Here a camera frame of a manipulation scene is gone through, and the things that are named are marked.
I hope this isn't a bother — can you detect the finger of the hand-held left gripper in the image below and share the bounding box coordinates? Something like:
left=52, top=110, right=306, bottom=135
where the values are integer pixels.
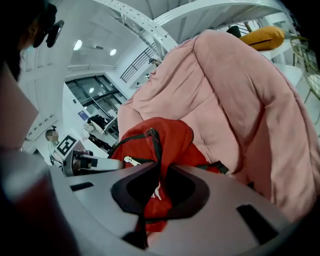
left=78, top=154, right=125, bottom=174

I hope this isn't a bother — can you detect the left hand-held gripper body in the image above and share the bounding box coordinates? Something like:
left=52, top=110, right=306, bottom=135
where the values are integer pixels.
left=56, top=134, right=95, bottom=177

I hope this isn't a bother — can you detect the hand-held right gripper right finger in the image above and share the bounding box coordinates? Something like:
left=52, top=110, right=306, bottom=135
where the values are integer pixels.
left=146, top=164, right=299, bottom=256

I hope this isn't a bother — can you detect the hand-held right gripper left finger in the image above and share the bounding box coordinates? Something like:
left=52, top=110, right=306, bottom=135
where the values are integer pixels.
left=48, top=161, right=161, bottom=251

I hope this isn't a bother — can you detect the red backpack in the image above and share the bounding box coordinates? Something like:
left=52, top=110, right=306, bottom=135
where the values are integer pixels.
left=107, top=116, right=230, bottom=233

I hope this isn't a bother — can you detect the pink bean bag seat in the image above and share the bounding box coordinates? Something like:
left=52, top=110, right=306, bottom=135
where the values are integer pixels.
left=116, top=29, right=320, bottom=224

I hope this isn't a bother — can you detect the black-framed glass door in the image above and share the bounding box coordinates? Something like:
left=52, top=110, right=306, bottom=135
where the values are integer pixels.
left=65, top=74, right=128, bottom=119

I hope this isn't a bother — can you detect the person's pale pink shirt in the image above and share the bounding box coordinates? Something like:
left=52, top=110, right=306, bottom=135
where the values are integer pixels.
left=0, top=61, right=40, bottom=151

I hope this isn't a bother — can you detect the black balcony railing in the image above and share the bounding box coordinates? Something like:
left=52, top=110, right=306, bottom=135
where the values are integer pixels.
left=119, top=46, right=157, bottom=84

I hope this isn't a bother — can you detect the white perforated beam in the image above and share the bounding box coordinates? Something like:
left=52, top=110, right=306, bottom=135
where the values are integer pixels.
left=98, top=0, right=179, bottom=59

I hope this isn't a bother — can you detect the white mezzanine platform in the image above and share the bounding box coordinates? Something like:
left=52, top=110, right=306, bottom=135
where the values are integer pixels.
left=152, top=0, right=288, bottom=45

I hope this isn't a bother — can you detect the yellow cushion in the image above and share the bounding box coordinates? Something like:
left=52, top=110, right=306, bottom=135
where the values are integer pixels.
left=239, top=25, right=286, bottom=52

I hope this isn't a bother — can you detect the black head-mounted camera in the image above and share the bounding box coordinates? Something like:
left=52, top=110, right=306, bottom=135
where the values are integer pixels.
left=33, top=19, right=65, bottom=49

